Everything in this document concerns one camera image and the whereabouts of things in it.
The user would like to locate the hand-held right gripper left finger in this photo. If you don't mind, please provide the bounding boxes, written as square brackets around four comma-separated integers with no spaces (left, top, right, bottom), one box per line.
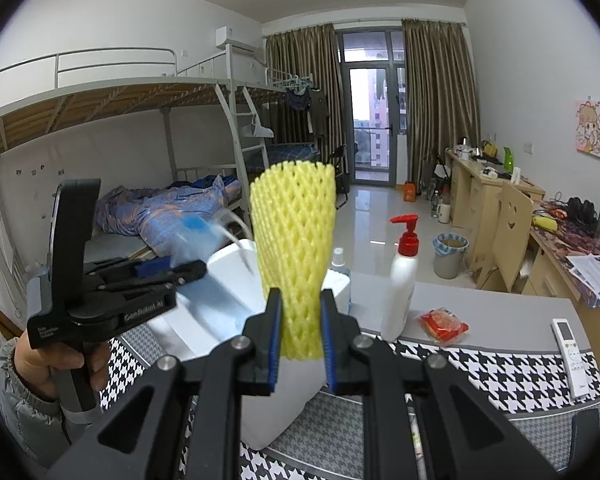
[45,287,283,480]

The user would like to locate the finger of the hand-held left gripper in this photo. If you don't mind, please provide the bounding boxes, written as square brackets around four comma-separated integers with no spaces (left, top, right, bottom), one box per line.
[92,260,209,297]
[82,256,177,282]

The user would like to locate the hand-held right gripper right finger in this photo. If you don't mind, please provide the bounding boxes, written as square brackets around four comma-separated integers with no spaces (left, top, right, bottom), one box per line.
[320,287,561,480]

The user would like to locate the clear plastic bag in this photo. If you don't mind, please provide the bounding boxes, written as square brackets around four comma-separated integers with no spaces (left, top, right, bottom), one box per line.
[167,210,266,333]

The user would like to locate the white foam box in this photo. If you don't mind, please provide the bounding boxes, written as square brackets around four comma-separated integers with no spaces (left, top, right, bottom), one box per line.
[147,239,352,452]

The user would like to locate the yellow foam net sleeve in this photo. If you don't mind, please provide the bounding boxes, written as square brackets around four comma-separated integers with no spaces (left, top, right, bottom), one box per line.
[250,159,337,361]

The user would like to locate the person's left forearm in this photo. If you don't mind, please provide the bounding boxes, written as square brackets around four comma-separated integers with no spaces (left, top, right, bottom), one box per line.
[0,337,78,468]

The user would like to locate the person's left hand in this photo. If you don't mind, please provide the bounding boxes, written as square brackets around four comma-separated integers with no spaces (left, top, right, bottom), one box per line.
[12,337,112,403]

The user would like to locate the blue orange blanket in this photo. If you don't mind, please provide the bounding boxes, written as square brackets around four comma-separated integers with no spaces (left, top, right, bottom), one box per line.
[96,174,243,252]

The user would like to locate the clear blue spray bottle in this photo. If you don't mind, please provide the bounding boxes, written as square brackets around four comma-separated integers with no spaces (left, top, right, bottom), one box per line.
[330,247,352,317]

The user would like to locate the white red pump lotion bottle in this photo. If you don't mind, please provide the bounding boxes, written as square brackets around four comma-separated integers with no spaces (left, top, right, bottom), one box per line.
[380,214,421,342]

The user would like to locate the red snack packet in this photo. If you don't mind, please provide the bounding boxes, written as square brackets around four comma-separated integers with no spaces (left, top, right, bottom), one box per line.
[415,308,470,345]

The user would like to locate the grey trash bin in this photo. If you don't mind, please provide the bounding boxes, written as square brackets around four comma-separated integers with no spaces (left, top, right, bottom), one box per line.
[432,233,469,280]

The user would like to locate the small white metal bunk bed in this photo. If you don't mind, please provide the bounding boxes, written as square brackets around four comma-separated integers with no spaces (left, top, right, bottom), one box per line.
[225,52,322,201]

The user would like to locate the blue plaid bedding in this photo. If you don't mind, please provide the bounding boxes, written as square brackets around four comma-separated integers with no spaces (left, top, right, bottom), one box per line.
[245,142,319,171]

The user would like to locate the white hanging bag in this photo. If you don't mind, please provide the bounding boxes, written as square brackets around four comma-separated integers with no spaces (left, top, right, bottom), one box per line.
[240,115,275,139]

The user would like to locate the large white metal bunk bed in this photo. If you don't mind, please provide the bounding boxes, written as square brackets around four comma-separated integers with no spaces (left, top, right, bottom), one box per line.
[0,47,270,321]

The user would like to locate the black folding chair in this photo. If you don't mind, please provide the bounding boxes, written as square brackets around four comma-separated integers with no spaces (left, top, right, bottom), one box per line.
[327,144,352,211]

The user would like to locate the houndstooth table cloth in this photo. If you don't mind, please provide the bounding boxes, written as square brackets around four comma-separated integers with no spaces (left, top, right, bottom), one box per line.
[97,330,600,480]

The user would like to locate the cluster of plastic bottles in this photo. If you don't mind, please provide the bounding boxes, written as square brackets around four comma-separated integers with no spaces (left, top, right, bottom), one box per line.
[427,177,454,225]

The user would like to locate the dark hanging clothes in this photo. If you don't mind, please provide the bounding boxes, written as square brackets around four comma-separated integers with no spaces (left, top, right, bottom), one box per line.
[284,85,329,137]

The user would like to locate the plain wooden desk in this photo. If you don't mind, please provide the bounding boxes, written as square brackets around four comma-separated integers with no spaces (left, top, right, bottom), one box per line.
[445,149,546,281]

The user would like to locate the wooden chair with smiley cutout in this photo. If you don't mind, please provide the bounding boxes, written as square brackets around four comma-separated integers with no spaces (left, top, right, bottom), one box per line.
[475,180,535,294]

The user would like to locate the brown curtain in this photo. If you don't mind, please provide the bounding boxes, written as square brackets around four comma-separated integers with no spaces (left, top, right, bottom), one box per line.
[265,24,349,196]
[401,19,481,192]

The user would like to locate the wooden desk with patterned cover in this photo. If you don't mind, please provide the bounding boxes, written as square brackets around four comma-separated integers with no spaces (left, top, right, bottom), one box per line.
[522,199,600,313]

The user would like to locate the white air conditioner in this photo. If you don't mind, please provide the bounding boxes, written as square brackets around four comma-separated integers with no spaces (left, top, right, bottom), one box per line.
[215,26,261,54]

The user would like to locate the glass balcony door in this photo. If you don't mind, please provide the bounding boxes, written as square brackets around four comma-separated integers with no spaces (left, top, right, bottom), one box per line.
[340,30,409,187]

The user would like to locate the white remote control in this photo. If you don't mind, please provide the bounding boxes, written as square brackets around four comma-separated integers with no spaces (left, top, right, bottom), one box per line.
[551,318,592,401]

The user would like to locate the printed paper sheets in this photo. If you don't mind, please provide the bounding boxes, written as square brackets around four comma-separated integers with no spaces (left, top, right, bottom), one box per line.
[565,254,600,311]

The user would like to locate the black phone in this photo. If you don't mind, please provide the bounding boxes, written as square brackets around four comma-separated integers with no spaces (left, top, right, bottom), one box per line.
[570,407,600,472]

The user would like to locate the black headphones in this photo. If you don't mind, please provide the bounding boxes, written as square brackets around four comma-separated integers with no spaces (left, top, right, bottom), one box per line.
[566,196,597,224]

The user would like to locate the cartoon wall poster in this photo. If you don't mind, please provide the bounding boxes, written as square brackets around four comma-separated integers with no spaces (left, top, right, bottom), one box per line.
[574,97,600,160]

